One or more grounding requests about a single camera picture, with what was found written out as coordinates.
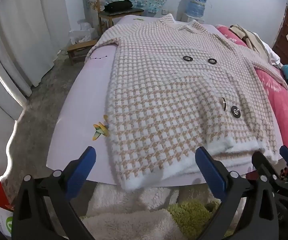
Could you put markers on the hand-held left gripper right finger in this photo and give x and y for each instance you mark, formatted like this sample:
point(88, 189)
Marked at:
point(211, 172)

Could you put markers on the black bag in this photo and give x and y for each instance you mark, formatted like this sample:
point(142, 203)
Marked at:
point(119, 5)

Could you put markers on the white plastic bag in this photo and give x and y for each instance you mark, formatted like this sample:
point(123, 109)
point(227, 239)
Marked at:
point(81, 33)

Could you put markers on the pink floral blanket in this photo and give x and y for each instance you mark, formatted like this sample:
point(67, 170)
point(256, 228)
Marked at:
point(279, 97)

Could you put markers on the small wooden stool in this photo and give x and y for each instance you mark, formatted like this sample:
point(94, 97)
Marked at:
point(81, 45)

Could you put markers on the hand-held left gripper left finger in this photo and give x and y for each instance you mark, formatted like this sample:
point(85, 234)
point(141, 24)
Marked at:
point(81, 170)

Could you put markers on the white cloth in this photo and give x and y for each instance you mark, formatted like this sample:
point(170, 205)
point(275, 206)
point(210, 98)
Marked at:
point(271, 53)

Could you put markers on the beige white checked knit coat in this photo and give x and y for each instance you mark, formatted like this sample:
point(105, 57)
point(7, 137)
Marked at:
point(171, 92)

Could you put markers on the blue water bottle dispenser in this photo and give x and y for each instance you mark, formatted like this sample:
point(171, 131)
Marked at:
point(184, 10)

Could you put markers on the wooden chair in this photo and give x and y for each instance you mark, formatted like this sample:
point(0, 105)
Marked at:
point(124, 13)

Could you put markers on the white curtain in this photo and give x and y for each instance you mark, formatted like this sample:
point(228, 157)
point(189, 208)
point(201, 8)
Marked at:
point(21, 30)

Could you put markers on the white bag with green logo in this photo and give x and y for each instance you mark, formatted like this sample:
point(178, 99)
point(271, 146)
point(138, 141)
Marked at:
point(5, 221)

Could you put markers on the beige clothes pile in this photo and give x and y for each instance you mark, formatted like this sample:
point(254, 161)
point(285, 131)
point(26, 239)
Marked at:
point(251, 38)

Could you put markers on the blue water bottle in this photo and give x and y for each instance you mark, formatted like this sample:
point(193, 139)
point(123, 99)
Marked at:
point(198, 3)

